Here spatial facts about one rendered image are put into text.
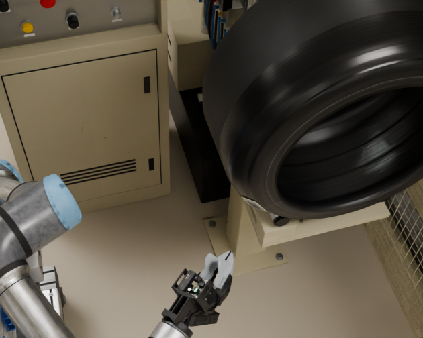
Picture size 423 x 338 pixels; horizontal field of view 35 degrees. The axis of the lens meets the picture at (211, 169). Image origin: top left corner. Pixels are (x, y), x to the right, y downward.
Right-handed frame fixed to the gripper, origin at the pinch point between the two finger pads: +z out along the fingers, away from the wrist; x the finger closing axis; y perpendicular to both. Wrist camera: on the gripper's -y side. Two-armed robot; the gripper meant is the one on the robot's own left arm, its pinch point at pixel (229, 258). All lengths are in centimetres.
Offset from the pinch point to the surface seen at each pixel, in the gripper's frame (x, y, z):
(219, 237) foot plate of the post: 65, -89, 40
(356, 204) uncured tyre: -14.3, -11.2, 29.8
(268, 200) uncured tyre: -3.8, 5.9, 13.8
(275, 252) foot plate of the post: 45, -97, 47
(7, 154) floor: 156, -54, 25
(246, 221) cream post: 45, -67, 41
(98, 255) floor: 97, -74, 8
